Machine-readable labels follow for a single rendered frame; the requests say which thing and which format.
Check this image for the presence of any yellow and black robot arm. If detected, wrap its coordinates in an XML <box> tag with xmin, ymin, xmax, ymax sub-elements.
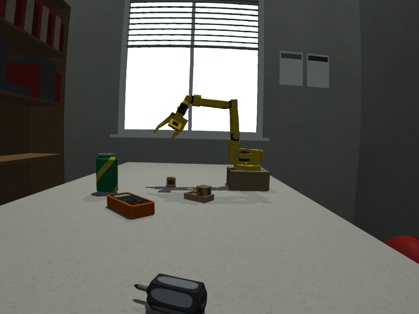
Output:
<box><xmin>176</xmin><ymin>94</ymin><xmax>261</xmax><ymax>171</ymax></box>

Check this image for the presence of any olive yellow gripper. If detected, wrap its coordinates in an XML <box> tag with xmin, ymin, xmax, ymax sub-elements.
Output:
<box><xmin>154</xmin><ymin>112</ymin><xmax>188</xmax><ymax>142</ymax></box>

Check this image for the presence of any orange digital multimeter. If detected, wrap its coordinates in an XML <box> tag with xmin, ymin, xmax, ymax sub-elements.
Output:
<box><xmin>107</xmin><ymin>192</ymin><xmax>155</xmax><ymax>219</ymax></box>

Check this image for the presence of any green drink can with yellow stripe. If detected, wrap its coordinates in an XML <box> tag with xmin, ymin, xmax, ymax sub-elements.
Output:
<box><xmin>96</xmin><ymin>153</ymin><xmax>118</xmax><ymax>195</ymax></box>

